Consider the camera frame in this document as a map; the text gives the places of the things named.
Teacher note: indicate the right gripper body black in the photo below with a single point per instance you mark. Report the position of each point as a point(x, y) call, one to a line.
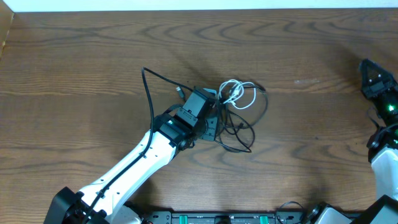
point(377, 88)

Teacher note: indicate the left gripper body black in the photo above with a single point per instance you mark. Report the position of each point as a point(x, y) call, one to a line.
point(211, 128)

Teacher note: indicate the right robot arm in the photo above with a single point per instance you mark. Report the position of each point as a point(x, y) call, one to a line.
point(382, 155)

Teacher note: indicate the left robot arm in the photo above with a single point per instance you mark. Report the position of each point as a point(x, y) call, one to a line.
point(104, 200)

